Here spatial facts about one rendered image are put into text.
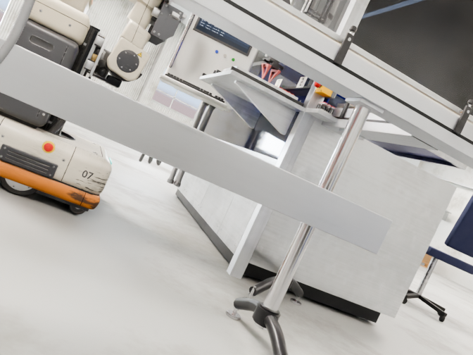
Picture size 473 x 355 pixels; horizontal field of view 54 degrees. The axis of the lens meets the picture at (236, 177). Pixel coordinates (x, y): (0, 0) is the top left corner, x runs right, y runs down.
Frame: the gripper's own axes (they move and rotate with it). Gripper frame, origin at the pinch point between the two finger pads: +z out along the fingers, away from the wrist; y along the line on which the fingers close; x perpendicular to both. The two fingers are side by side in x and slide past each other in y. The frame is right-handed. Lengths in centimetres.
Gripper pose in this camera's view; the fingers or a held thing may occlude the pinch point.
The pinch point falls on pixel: (266, 79)
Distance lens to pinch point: 242.5
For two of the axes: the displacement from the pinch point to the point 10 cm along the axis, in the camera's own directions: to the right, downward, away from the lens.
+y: 7.8, 3.2, 5.4
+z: -4.1, 9.1, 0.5
